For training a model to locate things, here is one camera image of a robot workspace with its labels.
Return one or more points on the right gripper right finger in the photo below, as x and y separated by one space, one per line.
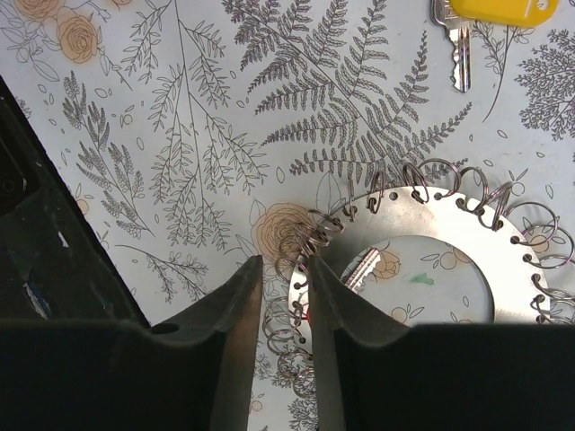
374 373

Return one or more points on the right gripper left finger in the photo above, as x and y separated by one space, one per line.
193 371

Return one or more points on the key with red tag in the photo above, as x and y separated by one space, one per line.
364 274

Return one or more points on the floral table mat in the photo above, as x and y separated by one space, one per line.
176 124

